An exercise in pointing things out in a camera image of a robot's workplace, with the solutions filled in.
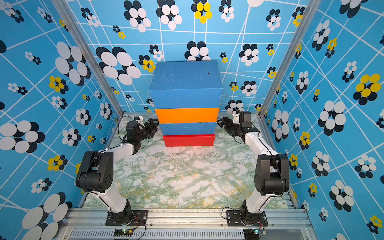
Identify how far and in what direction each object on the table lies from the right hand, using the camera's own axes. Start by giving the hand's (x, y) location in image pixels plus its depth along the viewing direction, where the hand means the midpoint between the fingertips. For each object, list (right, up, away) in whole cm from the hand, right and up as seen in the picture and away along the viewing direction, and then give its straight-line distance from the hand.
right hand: (223, 124), depth 91 cm
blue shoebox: (-9, -2, -6) cm, 11 cm away
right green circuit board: (+11, -52, -22) cm, 57 cm away
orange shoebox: (-23, +4, -12) cm, 26 cm away
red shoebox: (-21, -11, +5) cm, 24 cm away
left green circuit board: (-52, -53, -19) cm, 77 cm away
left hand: (-38, +1, +1) cm, 38 cm away
